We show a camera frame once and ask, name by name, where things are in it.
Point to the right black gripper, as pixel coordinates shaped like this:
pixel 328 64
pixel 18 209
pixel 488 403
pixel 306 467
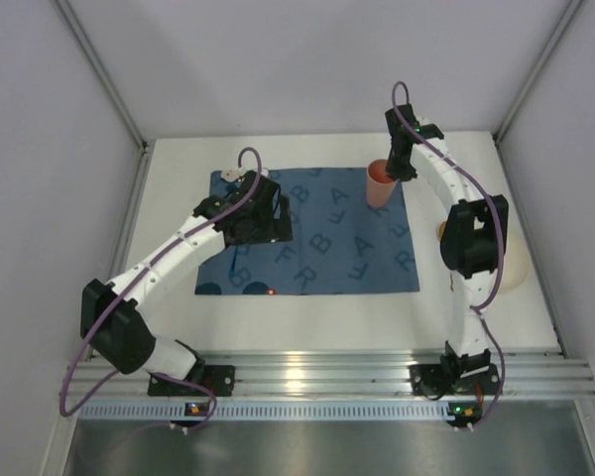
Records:
pixel 402 166

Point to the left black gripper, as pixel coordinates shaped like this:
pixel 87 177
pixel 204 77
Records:
pixel 276 213

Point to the pink plastic cup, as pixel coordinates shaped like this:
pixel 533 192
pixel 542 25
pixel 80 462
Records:
pixel 380 185

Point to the blue letter placemat cloth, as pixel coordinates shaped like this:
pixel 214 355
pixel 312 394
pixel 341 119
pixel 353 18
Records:
pixel 341 245

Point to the cream round plate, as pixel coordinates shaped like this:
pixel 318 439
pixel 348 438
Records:
pixel 516 264

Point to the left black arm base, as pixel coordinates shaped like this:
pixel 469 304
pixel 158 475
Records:
pixel 217 379

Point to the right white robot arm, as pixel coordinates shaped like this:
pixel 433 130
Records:
pixel 473 242

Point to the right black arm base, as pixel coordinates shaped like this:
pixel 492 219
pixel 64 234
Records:
pixel 431 382

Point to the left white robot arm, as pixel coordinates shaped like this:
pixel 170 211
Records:
pixel 114 314

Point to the gold metal fork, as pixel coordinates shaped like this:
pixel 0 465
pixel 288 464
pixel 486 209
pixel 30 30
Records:
pixel 441 230

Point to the perforated grey cable duct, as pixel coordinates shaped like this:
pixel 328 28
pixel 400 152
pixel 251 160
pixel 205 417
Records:
pixel 277 411

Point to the right aluminium frame post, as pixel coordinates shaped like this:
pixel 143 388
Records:
pixel 560 29

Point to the aluminium frame post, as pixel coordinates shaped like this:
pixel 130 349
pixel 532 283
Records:
pixel 101 73
pixel 560 29

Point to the aluminium mounting rail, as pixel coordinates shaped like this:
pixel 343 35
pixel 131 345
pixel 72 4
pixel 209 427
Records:
pixel 385 375

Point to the left aluminium frame post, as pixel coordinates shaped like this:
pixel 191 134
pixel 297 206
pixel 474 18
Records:
pixel 101 73

